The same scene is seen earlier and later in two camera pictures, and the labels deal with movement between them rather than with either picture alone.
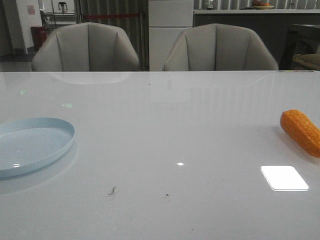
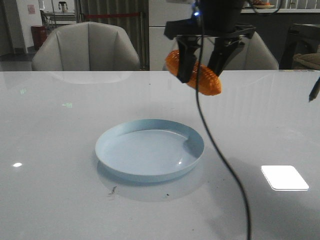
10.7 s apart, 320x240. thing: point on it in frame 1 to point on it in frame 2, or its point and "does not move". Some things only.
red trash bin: x=39 y=34 does not move
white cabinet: x=168 y=19 does not move
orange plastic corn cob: x=302 y=130 to x=209 y=81
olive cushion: x=308 y=61 does not move
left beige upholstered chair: x=86 y=47 does not move
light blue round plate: x=27 y=143 to x=150 y=150
